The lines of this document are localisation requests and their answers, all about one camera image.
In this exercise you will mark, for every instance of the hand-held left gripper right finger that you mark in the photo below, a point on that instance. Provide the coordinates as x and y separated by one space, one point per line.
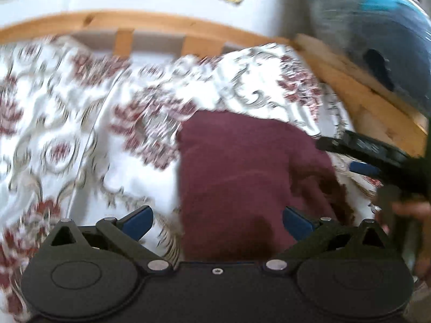
296 222

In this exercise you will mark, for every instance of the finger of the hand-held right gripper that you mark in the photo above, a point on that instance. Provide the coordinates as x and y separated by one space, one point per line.
365 169
363 149

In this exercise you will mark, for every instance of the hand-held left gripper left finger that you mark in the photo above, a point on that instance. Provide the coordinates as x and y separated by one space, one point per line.
138 223

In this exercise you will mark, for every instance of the maroon garment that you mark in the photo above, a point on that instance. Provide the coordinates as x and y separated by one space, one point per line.
235 175

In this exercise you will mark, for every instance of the person's right hand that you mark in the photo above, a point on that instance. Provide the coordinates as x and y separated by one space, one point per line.
422 210

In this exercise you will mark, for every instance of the grey blue bulky object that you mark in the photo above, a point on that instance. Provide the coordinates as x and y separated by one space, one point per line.
353 23

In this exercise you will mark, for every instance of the floral printed blanket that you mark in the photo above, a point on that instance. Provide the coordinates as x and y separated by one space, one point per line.
50 107

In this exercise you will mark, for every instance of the wooden bed frame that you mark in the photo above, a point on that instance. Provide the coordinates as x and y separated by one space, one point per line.
151 23

